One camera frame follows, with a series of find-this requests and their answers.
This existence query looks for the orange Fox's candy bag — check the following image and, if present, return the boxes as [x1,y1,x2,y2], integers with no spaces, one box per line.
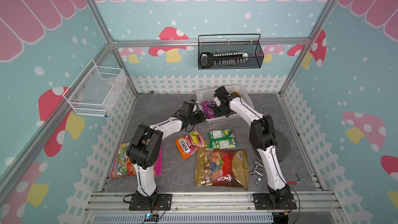
[175,130,208,159]

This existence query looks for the dark round disc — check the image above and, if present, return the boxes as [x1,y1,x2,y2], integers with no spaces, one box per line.
[274,130,291,163]

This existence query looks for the red handled tool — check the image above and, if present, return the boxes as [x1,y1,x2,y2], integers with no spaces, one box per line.
[287,173,301,185]

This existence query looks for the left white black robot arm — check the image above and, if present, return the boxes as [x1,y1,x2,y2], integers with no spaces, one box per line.
[126,100,206,199]

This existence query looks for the black wire wall basket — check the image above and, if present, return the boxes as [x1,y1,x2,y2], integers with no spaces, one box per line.
[198,34,264,70]

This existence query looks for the purple grape candy bag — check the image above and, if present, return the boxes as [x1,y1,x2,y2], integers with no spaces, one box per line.
[201,101,217,119]

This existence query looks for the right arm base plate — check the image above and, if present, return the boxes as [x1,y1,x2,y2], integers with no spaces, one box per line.
[250,193,297,212]

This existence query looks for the green candy bag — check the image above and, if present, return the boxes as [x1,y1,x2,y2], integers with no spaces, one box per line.
[209,129,237,149]

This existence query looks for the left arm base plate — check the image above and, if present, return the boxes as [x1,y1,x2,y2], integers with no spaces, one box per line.
[128,192,173,211]

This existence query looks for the white wire wall basket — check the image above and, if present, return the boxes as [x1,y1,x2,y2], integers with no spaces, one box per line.
[63,60,127,117]

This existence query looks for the black socket tool set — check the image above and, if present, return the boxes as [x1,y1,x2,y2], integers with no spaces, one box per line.
[198,52,249,69]

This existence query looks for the white plastic basket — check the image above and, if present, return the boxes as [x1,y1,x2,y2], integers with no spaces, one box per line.
[196,84,255,124]

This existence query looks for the pink fruit chewy candy bag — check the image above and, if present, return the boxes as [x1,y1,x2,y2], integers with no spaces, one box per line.
[110,142,162,179]

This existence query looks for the large gold red candy bag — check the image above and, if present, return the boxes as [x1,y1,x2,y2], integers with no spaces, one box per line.
[194,147,250,190]

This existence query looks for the small circuit board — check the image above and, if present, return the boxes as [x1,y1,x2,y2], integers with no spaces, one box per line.
[143,213,160,223]

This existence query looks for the silver metal clamp parts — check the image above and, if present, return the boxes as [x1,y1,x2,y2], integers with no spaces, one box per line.
[249,160,264,185]

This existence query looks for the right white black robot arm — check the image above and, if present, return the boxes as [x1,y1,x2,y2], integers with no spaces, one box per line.
[214,87,291,204]

